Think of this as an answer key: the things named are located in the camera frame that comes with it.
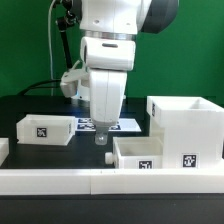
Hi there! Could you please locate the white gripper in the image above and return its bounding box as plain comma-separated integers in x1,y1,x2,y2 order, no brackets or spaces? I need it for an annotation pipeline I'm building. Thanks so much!
80,37,136,145

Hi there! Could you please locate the white front drawer box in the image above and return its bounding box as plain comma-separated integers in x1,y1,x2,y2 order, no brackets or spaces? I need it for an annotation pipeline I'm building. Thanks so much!
105,137,163,169

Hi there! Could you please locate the white drawer box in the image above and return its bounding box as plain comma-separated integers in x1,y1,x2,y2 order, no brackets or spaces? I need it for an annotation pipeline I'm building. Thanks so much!
16,114,76,146
105,137,163,169

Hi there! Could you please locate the white drawer cabinet frame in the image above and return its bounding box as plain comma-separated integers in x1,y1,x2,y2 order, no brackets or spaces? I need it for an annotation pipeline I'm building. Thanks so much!
147,96,224,169

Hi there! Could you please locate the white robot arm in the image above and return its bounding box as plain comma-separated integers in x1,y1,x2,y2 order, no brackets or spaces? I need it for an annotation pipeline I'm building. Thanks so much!
72,0,179,145

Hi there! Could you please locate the white marker tag sheet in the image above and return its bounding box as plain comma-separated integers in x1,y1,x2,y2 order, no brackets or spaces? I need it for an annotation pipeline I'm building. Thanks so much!
75,118,141,132

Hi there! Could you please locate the white left border block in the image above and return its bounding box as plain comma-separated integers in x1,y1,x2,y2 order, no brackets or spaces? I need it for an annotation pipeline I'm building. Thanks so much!
0,138,9,166

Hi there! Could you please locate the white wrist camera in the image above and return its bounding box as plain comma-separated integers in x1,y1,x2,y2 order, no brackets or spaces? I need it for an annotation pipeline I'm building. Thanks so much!
60,69,89,98

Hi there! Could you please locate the white front border rail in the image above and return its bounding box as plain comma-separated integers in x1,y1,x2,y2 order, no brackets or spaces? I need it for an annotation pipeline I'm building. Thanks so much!
0,169,224,195

